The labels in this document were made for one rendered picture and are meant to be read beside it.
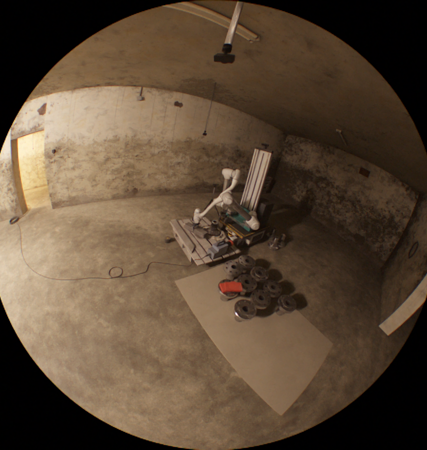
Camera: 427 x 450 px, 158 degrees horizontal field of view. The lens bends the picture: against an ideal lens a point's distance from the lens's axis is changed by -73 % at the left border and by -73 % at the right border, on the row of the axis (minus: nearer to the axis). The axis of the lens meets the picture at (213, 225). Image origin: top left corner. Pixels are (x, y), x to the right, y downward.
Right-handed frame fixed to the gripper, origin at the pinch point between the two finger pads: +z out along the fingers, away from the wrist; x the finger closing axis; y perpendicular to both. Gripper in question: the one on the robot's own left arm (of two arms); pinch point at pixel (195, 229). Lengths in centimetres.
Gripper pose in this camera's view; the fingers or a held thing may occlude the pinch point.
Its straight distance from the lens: 265.7
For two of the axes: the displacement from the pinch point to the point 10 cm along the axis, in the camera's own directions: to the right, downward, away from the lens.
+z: -1.9, 8.5, 5.0
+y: 8.3, 4.1, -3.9
